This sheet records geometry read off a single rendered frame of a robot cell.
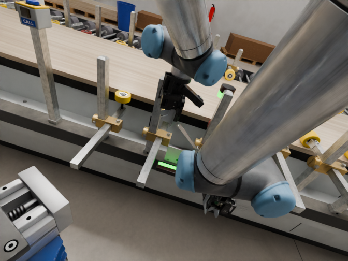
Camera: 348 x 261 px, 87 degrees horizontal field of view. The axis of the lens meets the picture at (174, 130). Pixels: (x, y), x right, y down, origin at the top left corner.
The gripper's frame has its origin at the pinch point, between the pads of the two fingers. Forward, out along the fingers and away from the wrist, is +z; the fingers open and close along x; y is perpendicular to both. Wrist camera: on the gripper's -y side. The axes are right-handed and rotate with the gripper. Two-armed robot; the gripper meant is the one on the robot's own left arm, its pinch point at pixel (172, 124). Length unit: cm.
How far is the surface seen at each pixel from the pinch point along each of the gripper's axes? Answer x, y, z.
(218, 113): -0.3, -17.5, -7.6
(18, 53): -60, 78, 8
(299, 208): 35, -36, 1
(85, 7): -651, 162, 74
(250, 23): -648, -393, -16
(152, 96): -32.9, 4.5, 6.9
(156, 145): -1.5, 3.7, 13.6
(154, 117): -9.0, 5.9, 4.1
